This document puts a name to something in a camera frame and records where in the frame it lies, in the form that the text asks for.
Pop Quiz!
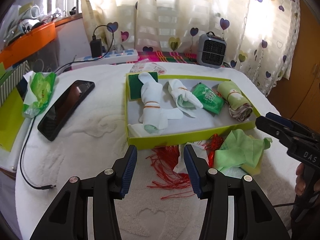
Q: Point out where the red tassel knot ornament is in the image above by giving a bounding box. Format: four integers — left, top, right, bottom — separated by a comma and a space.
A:
148, 134, 224, 200

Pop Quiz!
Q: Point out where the light green cloth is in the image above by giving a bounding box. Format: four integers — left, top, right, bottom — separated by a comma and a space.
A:
214, 129, 272, 172

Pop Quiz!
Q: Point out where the yellow sponge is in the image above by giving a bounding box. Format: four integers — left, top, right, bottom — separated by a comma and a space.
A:
240, 155, 263, 176

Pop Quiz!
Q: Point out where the person's right hand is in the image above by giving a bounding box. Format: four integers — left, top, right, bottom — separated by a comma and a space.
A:
295, 163, 306, 196

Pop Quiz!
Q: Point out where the wooden cabinet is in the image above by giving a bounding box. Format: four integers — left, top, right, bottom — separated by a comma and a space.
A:
267, 0, 319, 132

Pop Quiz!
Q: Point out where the rolled green patterned towel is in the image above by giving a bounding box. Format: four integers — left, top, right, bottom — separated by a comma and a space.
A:
217, 81, 253, 122

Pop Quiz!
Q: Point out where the lime green shallow box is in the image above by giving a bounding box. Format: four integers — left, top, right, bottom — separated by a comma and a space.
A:
125, 75, 260, 150

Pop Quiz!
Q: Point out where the white textured table cover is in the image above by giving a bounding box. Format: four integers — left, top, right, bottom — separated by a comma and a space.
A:
15, 63, 298, 239

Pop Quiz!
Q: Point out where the long white rolled sock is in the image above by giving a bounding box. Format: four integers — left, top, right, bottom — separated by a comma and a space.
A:
128, 72, 183, 138

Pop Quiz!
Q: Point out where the green tissue packet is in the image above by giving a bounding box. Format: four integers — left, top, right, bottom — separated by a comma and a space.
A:
192, 83, 225, 114

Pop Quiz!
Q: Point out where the small white rolled sock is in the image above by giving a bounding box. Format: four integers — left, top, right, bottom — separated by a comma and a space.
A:
168, 79, 203, 118

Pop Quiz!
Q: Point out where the green scouring pad sponge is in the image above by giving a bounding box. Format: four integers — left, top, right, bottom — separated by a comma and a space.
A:
126, 72, 162, 103

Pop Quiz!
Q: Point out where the black smartphone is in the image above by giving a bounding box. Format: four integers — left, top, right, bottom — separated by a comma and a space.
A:
37, 80, 95, 141

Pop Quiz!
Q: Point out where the grey mini heater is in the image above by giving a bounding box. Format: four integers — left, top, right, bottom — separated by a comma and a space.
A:
196, 31, 227, 68

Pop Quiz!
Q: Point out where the heart pattern curtain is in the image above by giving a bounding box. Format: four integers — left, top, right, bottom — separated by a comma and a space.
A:
80, 0, 300, 95

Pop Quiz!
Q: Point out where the colourful plaid cloth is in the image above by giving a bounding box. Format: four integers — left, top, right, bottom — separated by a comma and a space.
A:
126, 50, 232, 68

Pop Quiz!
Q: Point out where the clear plastic wrapper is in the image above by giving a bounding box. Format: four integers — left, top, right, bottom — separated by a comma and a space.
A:
129, 62, 167, 75

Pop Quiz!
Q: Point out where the white power strip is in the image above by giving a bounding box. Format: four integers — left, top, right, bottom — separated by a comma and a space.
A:
71, 49, 139, 69

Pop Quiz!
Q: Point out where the green wet wipes pack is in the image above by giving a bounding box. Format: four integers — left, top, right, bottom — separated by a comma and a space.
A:
22, 71, 57, 119

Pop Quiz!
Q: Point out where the black power adapter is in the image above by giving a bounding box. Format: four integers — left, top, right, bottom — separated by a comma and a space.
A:
90, 38, 103, 59

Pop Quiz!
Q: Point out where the striped green gift box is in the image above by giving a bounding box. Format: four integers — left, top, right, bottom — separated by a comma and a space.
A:
1, 61, 30, 152

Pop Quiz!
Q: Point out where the orange tray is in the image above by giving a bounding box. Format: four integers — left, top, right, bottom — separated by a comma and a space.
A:
0, 22, 56, 69

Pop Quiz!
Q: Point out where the black charging cable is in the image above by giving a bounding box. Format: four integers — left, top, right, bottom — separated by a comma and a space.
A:
19, 115, 57, 190

